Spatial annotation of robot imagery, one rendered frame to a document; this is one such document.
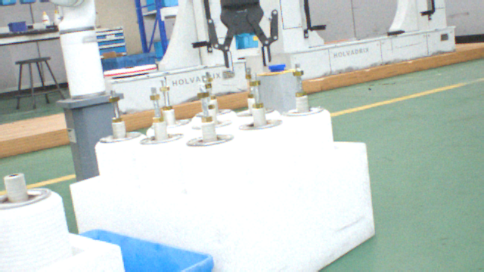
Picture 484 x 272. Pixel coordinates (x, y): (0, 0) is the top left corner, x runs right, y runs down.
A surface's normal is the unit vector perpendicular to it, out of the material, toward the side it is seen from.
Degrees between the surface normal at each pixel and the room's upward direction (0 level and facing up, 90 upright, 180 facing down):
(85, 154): 90
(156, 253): 88
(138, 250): 88
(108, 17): 90
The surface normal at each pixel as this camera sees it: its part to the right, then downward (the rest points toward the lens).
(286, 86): 0.73, 0.01
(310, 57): 0.51, 0.07
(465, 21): -0.85, 0.20
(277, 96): -0.67, 0.21
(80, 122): -0.26, 0.19
